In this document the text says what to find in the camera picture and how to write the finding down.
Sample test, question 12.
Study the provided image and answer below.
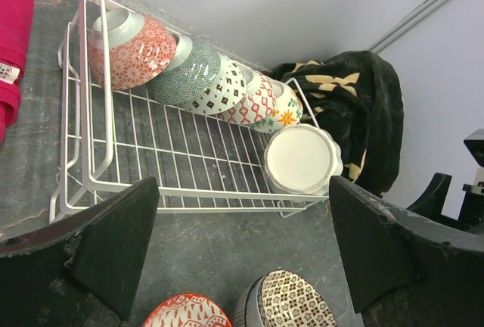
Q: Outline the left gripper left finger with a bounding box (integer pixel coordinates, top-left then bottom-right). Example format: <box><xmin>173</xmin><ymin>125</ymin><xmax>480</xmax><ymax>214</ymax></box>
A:
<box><xmin>1</xmin><ymin>177</ymin><xmax>160</xmax><ymax>326</ymax></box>

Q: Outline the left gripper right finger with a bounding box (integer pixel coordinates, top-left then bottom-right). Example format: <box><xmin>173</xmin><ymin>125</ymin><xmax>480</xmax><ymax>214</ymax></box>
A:
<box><xmin>330</xmin><ymin>176</ymin><xmax>483</xmax><ymax>326</ymax></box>

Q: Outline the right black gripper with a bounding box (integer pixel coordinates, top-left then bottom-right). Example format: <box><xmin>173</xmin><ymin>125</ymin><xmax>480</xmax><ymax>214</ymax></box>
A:
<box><xmin>408</xmin><ymin>129</ymin><xmax>483</xmax><ymax>235</ymax></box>

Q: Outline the red geometric pattern bowl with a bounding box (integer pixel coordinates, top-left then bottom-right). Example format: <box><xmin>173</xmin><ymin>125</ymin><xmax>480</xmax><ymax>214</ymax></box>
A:
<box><xmin>143</xmin><ymin>293</ymin><xmax>231</xmax><ymax>327</ymax></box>

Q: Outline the cream scalloped bowl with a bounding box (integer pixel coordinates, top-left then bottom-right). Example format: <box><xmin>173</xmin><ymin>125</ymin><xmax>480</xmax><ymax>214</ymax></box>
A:
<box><xmin>264</xmin><ymin>124</ymin><xmax>343</xmax><ymax>196</ymax></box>

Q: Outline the orange flower leaf bowl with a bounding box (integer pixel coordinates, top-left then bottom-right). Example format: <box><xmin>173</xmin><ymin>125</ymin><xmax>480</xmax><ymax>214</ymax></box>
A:
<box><xmin>249</xmin><ymin>79</ymin><xmax>303</xmax><ymax>133</ymax></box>

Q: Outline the red lattice pattern bowl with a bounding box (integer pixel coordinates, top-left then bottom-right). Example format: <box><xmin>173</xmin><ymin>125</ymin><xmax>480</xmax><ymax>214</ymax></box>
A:
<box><xmin>217</xmin><ymin>68</ymin><xmax>276</xmax><ymax>126</ymax></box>

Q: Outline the dark scalloped floral bowl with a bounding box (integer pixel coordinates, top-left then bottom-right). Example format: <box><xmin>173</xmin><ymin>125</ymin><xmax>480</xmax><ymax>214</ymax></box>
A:
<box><xmin>106</xmin><ymin>8</ymin><xmax>176</xmax><ymax>90</ymax></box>

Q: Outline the black diamond pattern bowl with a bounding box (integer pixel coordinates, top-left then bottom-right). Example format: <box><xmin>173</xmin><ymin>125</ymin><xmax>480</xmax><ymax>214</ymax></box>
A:
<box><xmin>180</xmin><ymin>54</ymin><xmax>247</xmax><ymax>116</ymax></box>

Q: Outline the blue triangle pattern bowl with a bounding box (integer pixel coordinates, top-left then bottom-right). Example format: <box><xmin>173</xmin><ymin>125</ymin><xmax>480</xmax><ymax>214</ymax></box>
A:
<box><xmin>146</xmin><ymin>35</ymin><xmax>221</xmax><ymax>105</ymax></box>

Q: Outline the brown square pattern bowl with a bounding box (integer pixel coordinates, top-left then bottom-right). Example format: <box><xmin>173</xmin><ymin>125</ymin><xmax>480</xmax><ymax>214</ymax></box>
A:
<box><xmin>232</xmin><ymin>269</ymin><xmax>337</xmax><ymax>327</ymax></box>

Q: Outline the black floral plush blanket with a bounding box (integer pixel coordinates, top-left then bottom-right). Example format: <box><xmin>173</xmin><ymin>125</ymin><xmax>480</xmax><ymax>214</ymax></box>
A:
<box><xmin>268</xmin><ymin>51</ymin><xmax>404</xmax><ymax>197</ymax></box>

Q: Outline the red folded cloth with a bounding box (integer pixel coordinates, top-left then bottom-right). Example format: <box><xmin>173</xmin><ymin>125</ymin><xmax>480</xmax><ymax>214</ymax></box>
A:
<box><xmin>1</xmin><ymin>0</ymin><xmax>35</xmax><ymax>138</ymax></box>

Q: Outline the white wire dish rack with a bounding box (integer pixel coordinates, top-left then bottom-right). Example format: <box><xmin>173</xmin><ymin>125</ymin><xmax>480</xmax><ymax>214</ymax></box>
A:
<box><xmin>49</xmin><ymin>0</ymin><xmax>326</xmax><ymax>222</ymax></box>

